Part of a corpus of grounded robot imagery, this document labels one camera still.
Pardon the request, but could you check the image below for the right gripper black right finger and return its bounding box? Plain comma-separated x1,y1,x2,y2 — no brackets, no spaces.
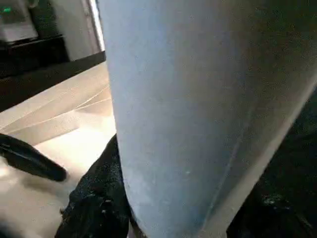
226,143,317,238

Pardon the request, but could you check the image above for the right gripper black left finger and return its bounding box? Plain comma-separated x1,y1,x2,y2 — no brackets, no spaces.
54,135,131,238

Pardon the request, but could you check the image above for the white plastic table top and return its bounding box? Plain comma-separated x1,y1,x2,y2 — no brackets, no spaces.
0,61,124,238

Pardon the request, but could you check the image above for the grey box with green light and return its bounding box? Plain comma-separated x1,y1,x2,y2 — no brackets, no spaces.
0,0,38,44

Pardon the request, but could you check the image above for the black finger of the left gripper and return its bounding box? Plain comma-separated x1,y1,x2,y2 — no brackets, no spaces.
0,133,67,183

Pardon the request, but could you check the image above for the white plastic table leg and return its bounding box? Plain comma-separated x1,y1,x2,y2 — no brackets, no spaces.
95,0,317,238

